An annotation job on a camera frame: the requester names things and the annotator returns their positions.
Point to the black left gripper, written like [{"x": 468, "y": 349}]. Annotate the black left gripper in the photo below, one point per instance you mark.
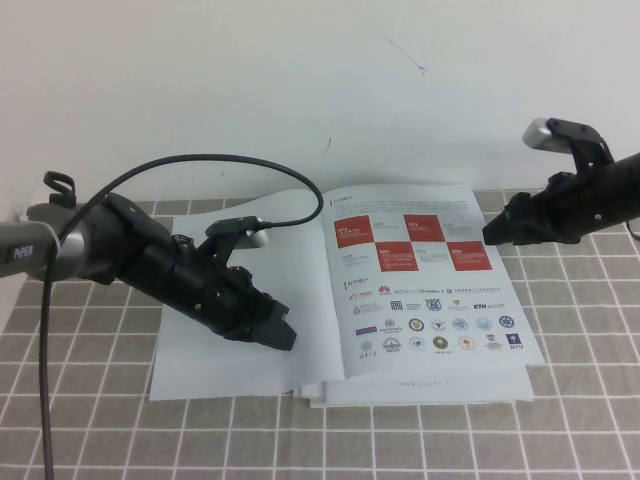
[{"x": 220, "y": 300}]

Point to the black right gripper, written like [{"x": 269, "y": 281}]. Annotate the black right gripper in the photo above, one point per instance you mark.
[{"x": 555, "y": 210}]

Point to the white printed brochure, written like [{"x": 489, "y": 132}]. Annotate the white printed brochure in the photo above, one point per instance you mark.
[{"x": 310, "y": 300}]

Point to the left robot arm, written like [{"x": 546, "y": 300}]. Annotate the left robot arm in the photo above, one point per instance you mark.
[{"x": 100, "y": 247}]

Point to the plain white booklet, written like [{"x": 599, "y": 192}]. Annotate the plain white booklet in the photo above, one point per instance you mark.
[{"x": 307, "y": 392}]

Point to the white booklet with web address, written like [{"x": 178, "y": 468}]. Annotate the white booklet with web address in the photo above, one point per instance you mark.
[{"x": 425, "y": 387}]

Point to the grey checked tablecloth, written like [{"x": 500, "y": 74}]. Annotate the grey checked tablecloth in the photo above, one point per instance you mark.
[{"x": 100, "y": 415}]

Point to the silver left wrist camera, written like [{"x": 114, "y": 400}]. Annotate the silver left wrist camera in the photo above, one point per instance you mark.
[{"x": 257, "y": 237}]

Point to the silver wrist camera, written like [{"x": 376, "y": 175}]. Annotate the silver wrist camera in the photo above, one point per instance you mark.
[
  {"x": 257, "y": 237},
  {"x": 537, "y": 137}
]

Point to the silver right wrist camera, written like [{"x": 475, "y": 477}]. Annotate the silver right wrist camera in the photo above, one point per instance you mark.
[{"x": 537, "y": 137}]

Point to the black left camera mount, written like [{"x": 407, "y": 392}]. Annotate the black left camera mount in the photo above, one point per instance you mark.
[{"x": 230, "y": 225}]

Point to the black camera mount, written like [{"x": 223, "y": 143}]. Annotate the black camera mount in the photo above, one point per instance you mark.
[
  {"x": 580, "y": 137},
  {"x": 230, "y": 225}
]

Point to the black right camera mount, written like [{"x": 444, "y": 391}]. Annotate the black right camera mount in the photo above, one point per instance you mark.
[{"x": 580, "y": 137}]

